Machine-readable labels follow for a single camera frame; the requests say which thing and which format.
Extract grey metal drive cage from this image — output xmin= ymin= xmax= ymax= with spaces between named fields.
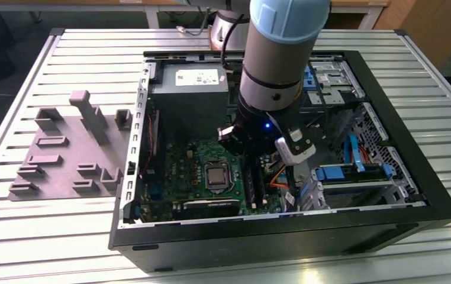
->
xmin=301 ymin=57 xmax=367 ymax=125

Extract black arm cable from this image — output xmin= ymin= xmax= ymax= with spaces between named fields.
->
xmin=174 ymin=13 xmax=252 ymax=73

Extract wooden cabinet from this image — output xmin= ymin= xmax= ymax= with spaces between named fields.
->
xmin=375 ymin=0 xmax=451 ymax=69

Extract hard disk in blue carrier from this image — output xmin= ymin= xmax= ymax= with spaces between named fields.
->
xmin=313 ymin=164 xmax=393 ymax=186

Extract black graphics card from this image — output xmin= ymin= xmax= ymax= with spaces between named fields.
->
xmin=170 ymin=198 xmax=243 ymax=220

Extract green motherboard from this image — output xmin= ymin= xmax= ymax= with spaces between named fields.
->
xmin=137 ymin=138 xmax=287 ymax=222

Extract grey Dell power supply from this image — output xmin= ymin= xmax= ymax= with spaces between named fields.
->
xmin=148 ymin=62 xmax=230 ymax=143

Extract black open PC case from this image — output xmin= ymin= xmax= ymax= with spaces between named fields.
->
xmin=108 ymin=50 xmax=451 ymax=272

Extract blue flat data cable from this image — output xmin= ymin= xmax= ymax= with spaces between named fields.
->
xmin=345 ymin=134 xmax=367 ymax=173

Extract blue disk carrier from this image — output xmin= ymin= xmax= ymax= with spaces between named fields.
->
xmin=301 ymin=66 xmax=321 ymax=92

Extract black cable bundle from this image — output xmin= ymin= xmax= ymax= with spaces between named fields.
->
xmin=299 ymin=100 xmax=361 ymax=166

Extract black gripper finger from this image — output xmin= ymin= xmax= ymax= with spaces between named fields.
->
xmin=273 ymin=127 xmax=317 ymax=166

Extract thin red wire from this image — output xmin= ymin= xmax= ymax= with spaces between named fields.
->
xmin=140 ymin=111 xmax=158 ymax=177

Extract white-framed wooden desk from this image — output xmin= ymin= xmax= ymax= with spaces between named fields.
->
xmin=120 ymin=0 xmax=392 ymax=30

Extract silver CPU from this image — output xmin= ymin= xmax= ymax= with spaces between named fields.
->
xmin=208 ymin=168 xmax=226 ymax=183

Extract CPU socket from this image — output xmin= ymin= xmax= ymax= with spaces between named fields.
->
xmin=202 ymin=160 xmax=233 ymax=193

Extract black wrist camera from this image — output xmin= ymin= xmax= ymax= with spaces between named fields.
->
xmin=216 ymin=125 xmax=247 ymax=157

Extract orange data cable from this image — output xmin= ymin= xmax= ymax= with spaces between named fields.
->
xmin=268 ymin=173 xmax=289 ymax=189

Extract grey plastic parts rack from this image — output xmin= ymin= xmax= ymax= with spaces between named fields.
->
xmin=6 ymin=89 xmax=136 ymax=202

